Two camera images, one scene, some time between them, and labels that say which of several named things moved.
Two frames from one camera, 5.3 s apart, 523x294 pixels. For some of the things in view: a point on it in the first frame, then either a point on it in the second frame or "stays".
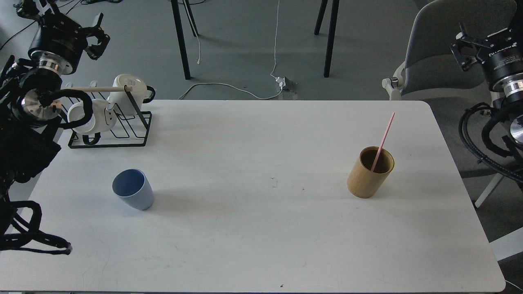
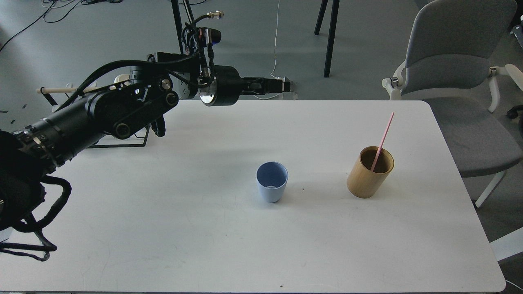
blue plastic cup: x=133 y=186 → x=271 y=176
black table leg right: x=334 y=15 stays
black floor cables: x=84 y=2 stays
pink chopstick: x=384 y=139 stays
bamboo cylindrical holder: x=363 y=183 stays
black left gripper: x=55 y=34 → x=228 y=85
